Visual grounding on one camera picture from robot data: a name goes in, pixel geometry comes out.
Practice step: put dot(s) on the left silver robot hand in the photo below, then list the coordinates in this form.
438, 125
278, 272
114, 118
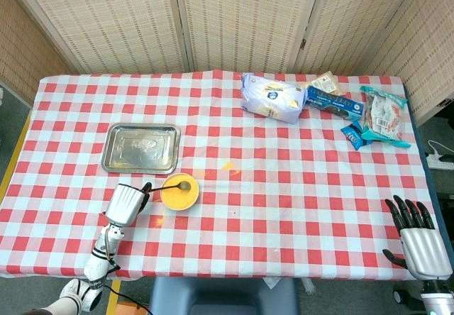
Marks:
124, 205

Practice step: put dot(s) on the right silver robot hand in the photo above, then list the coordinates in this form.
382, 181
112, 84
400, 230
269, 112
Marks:
425, 254

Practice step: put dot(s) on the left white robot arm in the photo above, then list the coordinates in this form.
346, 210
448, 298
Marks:
101, 262

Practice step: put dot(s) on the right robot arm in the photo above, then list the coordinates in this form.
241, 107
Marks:
438, 299

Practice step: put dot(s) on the yellow bowl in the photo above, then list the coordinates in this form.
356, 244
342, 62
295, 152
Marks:
179, 205
177, 199

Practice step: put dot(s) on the black caster wheel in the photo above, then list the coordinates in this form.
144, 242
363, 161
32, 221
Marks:
399, 296

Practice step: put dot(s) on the rectangular metal tray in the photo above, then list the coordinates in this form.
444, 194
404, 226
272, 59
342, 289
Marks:
142, 146

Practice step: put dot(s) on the white power strip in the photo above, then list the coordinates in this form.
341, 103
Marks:
440, 161

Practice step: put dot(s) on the orange box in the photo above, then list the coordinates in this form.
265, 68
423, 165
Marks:
131, 308

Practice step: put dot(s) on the dark blue chair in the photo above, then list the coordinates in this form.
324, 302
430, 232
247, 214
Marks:
223, 297

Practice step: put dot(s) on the small blue snack packet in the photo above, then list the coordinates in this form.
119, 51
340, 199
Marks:
353, 137

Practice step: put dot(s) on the red white checkered tablecloth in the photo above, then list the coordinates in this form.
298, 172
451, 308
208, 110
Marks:
266, 215

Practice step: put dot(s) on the teal clear snack bag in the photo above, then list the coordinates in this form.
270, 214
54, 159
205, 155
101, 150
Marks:
384, 116

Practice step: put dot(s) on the blue sandwich cookie package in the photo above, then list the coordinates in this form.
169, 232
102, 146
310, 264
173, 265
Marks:
333, 104

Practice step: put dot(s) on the light purple biscuit bag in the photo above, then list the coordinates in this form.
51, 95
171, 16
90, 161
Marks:
273, 98

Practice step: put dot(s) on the tan snack packet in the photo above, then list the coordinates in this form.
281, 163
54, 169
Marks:
328, 82

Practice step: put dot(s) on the woven folding screen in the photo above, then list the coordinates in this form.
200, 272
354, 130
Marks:
230, 20

